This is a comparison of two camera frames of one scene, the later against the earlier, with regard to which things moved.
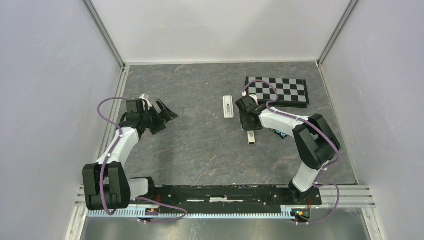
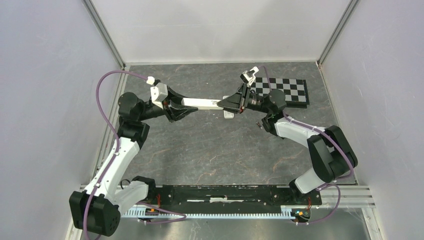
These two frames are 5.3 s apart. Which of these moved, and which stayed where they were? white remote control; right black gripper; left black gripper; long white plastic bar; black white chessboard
Moved: long white plastic bar; left black gripper; right black gripper
Stayed: white remote control; black white chessboard
